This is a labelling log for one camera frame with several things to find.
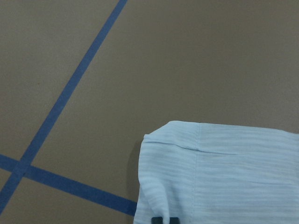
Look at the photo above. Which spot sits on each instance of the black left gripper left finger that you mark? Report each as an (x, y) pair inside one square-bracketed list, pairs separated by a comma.
[(156, 220)]

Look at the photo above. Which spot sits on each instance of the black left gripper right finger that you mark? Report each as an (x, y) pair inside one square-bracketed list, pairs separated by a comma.
[(174, 220)]

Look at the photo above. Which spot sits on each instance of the light blue button-up shirt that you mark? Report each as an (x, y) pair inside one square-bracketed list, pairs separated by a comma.
[(206, 173)]

